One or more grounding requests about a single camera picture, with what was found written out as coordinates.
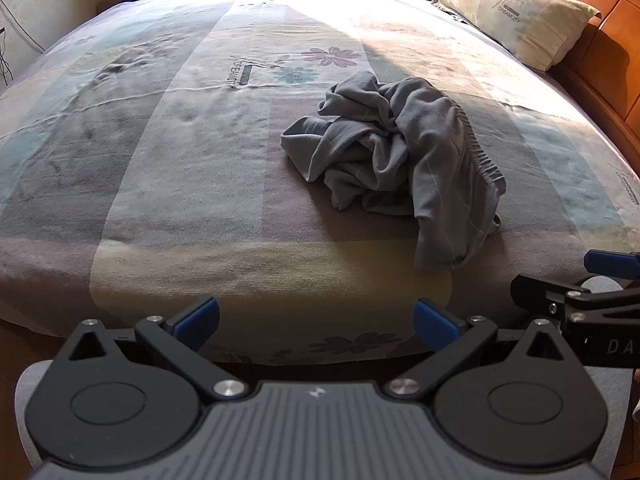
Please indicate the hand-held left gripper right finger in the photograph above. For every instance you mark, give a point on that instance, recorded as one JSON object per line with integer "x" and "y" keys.
{"x": 434, "y": 326}

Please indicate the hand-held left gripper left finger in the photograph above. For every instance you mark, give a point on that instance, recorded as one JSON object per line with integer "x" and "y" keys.
{"x": 197, "y": 319}

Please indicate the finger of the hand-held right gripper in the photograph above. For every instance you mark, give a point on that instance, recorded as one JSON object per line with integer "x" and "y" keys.
{"x": 612, "y": 262}
{"x": 537, "y": 292}

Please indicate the grey pants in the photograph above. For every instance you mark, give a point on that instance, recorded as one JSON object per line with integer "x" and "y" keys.
{"x": 400, "y": 160}

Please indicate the floral patchwork bed sheet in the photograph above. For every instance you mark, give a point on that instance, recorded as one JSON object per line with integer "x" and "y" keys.
{"x": 175, "y": 160}

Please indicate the wooden bed headboard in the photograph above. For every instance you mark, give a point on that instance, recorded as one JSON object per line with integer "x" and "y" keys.
{"x": 610, "y": 60}

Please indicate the cream printed pillow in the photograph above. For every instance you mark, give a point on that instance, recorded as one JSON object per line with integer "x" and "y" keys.
{"x": 510, "y": 5}

